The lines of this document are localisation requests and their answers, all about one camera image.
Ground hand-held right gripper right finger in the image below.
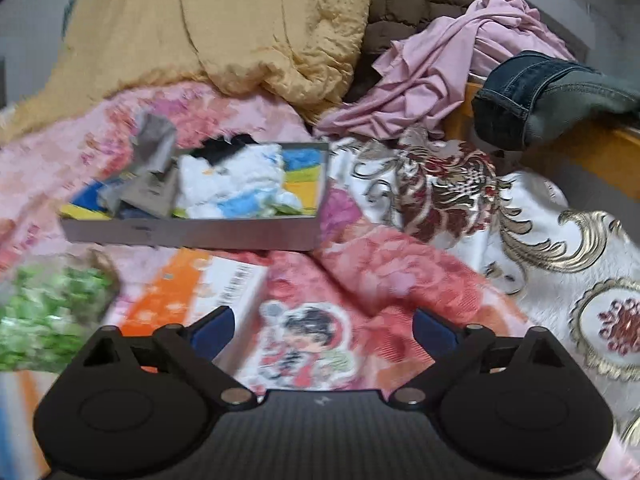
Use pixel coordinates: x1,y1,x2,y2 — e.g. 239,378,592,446
389,308,571,403

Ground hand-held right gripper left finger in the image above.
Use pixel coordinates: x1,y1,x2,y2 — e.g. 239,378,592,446
75,306,258,406

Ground grey tray box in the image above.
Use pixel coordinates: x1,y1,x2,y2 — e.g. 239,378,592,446
60,142,331,252

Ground white pad with blue print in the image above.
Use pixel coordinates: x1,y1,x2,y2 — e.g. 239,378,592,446
200,187,301,218

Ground white quilted cloth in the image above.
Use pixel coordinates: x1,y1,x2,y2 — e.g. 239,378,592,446
175,145,286,218

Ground black striped sock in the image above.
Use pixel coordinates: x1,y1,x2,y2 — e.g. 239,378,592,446
192,132,256,166

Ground grey face mask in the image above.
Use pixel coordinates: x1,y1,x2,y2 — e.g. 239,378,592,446
132,112,178,173

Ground orange white box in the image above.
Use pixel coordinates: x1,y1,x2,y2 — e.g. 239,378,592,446
120,250,268,376

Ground pink floral bedsheet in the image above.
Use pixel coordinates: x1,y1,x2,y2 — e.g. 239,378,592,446
0,82,640,480

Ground cartoon figure sticker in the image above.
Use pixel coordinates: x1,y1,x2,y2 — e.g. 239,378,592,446
235,300,358,391

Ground green mesh bag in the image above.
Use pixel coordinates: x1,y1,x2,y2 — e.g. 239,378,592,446
0,255,121,373

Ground white orange blue packet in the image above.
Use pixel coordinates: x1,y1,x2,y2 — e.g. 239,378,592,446
0,370,51,476

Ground blue jeans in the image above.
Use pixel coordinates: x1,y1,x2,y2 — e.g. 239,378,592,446
471,51,640,152

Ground pink cloth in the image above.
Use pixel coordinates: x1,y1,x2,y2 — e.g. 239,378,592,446
312,0,576,143

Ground yellow quilt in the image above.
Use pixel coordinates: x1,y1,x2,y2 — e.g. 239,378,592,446
0,0,378,141

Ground brown quilted blanket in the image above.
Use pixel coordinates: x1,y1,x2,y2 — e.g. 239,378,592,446
345,0,493,106

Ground wooden bed frame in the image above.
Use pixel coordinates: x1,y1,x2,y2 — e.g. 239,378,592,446
445,77,640,211

